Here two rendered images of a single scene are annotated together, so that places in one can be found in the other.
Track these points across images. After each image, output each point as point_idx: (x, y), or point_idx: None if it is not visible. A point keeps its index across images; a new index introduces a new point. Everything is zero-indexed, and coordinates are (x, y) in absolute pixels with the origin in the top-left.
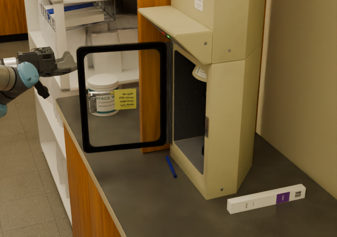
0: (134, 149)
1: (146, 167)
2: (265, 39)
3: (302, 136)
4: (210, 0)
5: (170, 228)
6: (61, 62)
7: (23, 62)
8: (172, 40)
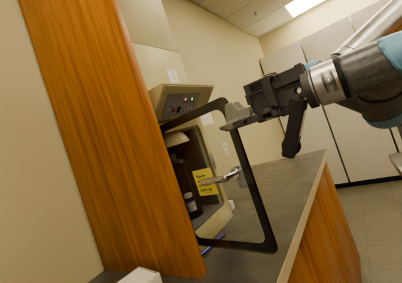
0: (206, 282)
1: (230, 250)
2: (69, 180)
3: None
4: (183, 76)
5: (275, 202)
6: (249, 107)
7: (310, 61)
8: (185, 106)
